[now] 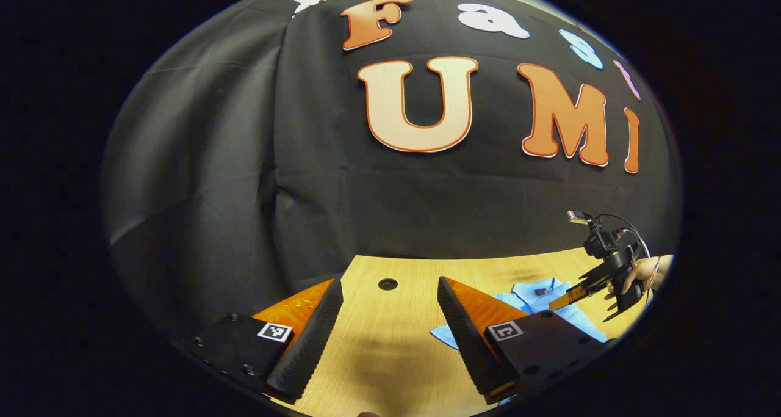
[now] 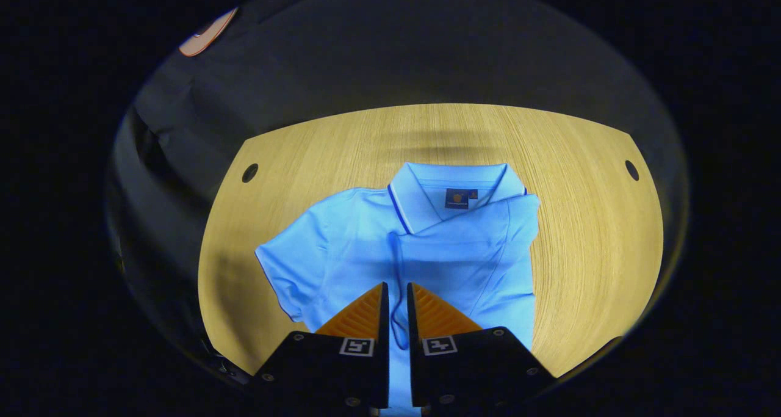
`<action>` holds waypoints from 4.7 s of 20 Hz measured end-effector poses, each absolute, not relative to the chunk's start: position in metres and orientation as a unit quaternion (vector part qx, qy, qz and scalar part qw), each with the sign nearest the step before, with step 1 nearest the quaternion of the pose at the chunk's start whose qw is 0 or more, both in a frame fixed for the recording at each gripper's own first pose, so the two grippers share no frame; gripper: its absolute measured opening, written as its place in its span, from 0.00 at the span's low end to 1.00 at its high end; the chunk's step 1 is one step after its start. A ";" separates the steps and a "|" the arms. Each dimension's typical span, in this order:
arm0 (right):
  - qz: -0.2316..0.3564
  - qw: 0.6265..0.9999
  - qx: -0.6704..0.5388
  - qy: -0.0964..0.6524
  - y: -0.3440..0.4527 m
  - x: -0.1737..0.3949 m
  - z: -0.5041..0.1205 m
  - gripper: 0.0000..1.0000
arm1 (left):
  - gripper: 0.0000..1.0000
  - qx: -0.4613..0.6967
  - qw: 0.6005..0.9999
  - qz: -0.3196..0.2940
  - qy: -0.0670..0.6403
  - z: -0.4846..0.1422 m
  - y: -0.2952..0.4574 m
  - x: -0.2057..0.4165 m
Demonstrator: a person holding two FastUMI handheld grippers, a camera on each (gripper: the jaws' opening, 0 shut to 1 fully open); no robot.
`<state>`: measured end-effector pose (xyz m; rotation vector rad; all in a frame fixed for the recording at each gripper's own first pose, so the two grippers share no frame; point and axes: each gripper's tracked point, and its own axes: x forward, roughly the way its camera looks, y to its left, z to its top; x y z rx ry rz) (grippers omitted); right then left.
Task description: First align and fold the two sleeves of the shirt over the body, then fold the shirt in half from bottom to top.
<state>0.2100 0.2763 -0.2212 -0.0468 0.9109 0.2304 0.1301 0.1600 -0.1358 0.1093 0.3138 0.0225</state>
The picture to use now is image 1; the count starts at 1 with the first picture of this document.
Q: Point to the black backdrop cloth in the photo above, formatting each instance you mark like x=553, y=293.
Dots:
x=366, y=209

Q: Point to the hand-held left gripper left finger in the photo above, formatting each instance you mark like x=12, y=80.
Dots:
x=308, y=344

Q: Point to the light blue T-shirt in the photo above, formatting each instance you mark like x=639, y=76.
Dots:
x=531, y=300

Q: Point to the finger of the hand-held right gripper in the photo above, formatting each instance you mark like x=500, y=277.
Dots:
x=567, y=296

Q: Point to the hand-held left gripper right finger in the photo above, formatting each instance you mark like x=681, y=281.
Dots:
x=467, y=344

